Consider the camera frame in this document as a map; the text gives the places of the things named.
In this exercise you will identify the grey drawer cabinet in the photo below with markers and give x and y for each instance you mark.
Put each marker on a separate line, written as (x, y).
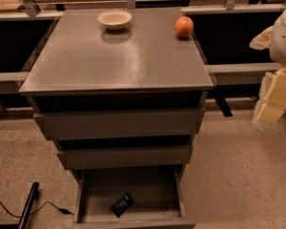
(122, 108)

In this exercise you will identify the grey top drawer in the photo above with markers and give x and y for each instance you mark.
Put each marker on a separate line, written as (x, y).
(116, 124)

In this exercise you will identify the grey middle drawer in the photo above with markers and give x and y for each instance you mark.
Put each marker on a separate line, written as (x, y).
(125, 157)

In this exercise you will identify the black pole on floor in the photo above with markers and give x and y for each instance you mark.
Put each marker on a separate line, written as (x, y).
(32, 197)

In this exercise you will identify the dark blueberry rxbar wrapper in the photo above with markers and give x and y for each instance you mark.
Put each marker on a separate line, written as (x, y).
(122, 205)

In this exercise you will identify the grey metal rail frame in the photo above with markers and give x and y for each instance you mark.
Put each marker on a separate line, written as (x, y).
(244, 70)

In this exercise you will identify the orange fruit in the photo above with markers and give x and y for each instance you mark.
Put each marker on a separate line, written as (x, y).
(184, 26)

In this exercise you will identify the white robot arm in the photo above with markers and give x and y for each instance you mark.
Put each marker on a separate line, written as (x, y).
(273, 39)

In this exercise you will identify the white paper bowl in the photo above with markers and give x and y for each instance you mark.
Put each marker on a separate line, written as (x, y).
(114, 20)

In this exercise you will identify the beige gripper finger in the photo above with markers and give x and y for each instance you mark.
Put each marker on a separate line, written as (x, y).
(262, 41)

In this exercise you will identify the grey open bottom drawer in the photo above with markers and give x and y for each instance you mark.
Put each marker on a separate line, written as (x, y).
(158, 201)

